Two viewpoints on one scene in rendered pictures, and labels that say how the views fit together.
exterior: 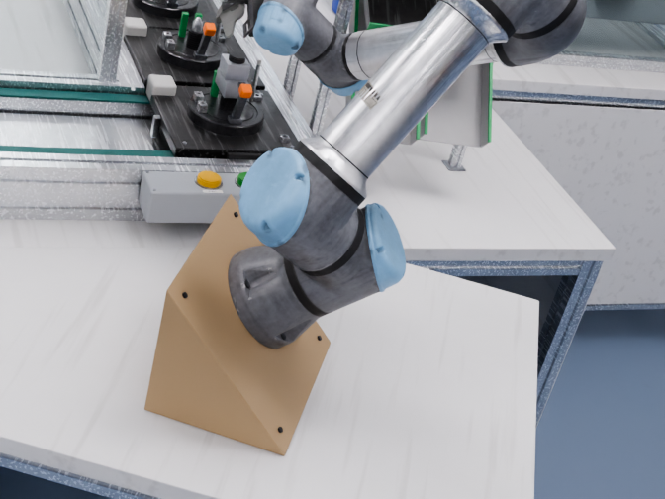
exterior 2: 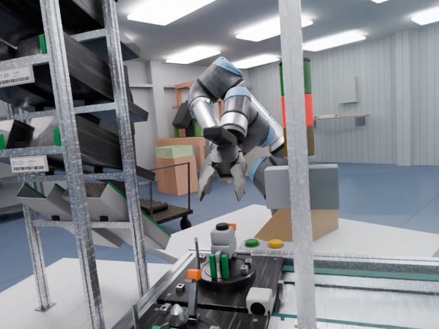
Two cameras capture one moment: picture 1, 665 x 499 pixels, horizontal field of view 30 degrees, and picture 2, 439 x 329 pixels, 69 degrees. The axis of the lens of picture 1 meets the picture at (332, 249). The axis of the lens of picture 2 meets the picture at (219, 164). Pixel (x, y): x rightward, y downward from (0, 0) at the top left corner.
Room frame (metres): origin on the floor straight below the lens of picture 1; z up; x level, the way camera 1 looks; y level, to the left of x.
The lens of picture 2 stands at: (2.52, 0.76, 1.33)
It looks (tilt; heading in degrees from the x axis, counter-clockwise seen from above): 7 degrees down; 226
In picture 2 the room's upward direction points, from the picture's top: 5 degrees counter-clockwise
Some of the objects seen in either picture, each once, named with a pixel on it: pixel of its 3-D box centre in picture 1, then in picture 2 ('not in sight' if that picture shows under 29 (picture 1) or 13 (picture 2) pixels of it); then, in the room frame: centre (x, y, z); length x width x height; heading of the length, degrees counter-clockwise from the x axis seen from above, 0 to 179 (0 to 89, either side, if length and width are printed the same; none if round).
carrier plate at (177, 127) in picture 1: (224, 122); (227, 279); (2.03, 0.25, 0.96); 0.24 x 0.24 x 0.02; 27
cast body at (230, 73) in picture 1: (233, 70); (221, 240); (2.04, 0.26, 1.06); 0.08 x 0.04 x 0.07; 27
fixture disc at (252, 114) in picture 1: (226, 112); (226, 271); (2.03, 0.25, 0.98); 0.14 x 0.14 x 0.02
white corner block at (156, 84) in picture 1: (160, 89); (259, 303); (2.07, 0.38, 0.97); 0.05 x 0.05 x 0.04; 27
